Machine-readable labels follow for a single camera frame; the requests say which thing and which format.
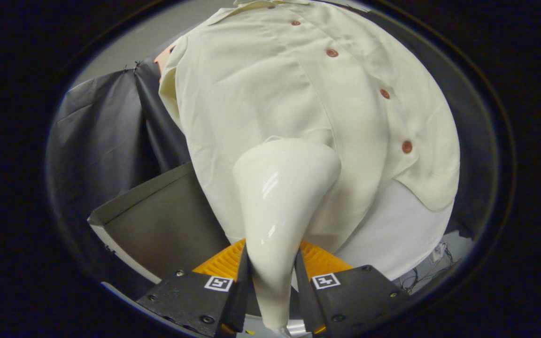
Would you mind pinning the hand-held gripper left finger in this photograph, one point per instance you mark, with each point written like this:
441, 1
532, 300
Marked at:
186, 300

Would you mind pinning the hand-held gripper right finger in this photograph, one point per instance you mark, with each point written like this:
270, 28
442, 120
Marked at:
359, 295

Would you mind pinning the white garment steamer head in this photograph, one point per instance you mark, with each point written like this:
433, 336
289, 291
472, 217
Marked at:
280, 197

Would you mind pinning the cream button shirt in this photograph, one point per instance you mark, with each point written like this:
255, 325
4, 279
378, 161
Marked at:
261, 94

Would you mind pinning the white ironing board cover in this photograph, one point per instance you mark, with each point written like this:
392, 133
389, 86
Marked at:
392, 234

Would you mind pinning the grey cabinet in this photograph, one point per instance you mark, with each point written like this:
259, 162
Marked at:
167, 220

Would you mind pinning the black backdrop cloth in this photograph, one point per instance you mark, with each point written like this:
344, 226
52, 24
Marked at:
106, 136

